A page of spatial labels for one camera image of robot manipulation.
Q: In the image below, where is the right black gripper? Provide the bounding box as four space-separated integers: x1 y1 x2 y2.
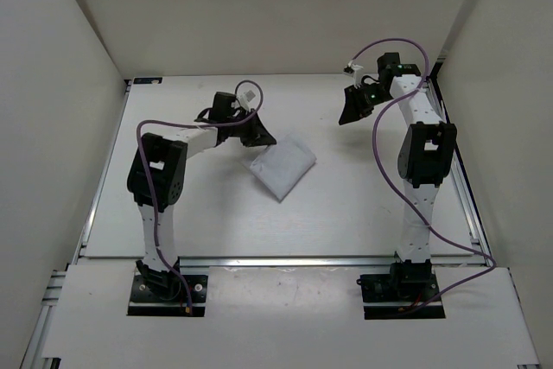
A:
338 83 394 125

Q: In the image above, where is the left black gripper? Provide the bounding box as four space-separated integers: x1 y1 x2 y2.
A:
226 108 276 147

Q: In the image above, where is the white skirt cloth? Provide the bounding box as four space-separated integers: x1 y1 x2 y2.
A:
241 133 317 202

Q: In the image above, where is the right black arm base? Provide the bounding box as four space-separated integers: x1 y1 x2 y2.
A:
356 260 446 321

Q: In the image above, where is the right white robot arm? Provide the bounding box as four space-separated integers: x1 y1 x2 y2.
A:
339 53 457 301

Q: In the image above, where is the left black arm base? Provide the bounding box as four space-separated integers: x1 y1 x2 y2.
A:
127 260 208 317

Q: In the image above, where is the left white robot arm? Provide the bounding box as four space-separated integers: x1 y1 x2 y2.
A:
127 91 277 301

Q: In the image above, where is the left blue corner label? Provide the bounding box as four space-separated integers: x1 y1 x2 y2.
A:
133 77 163 85

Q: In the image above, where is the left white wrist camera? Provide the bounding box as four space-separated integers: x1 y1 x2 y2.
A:
236 90 257 112

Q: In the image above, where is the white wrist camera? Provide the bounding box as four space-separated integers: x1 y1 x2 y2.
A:
343 60 364 87
236 90 257 112

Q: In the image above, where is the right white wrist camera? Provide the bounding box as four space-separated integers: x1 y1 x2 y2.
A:
343 60 364 87

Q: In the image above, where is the aluminium frame rail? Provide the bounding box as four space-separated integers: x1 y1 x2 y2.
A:
73 255 486 268

